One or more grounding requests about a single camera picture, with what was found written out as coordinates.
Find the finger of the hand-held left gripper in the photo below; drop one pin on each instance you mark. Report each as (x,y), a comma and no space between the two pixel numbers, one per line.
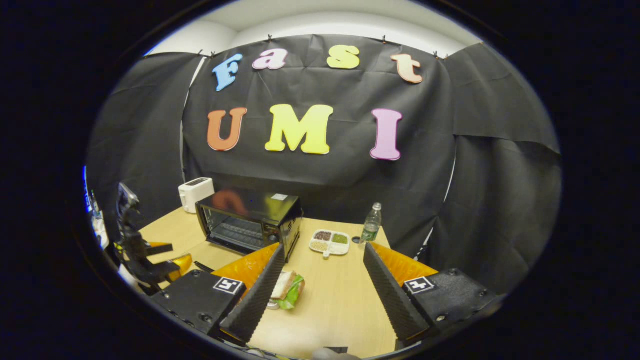
(157,249)
(160,272)

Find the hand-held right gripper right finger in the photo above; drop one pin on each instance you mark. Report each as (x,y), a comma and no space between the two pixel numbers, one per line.
(392,300)

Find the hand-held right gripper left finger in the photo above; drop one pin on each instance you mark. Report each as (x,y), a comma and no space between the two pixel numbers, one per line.
(255,300)

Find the sandwich with lettuce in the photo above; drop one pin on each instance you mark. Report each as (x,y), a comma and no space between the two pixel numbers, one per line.
(285,287)

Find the black electric oven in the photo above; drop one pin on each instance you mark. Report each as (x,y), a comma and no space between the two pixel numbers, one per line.
(250,205)

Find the small white plate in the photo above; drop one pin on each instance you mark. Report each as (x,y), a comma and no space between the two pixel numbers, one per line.
(272,305)

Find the white toaster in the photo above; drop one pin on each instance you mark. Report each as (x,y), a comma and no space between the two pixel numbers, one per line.
(195,195)

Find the clear plastic water bottle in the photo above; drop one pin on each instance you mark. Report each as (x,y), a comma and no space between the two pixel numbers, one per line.
(371,227)

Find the white divided snack dish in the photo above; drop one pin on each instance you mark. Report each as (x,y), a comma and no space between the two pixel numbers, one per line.
(330,241)

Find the black backdrop cloth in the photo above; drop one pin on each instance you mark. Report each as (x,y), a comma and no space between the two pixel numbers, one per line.
(310,170)

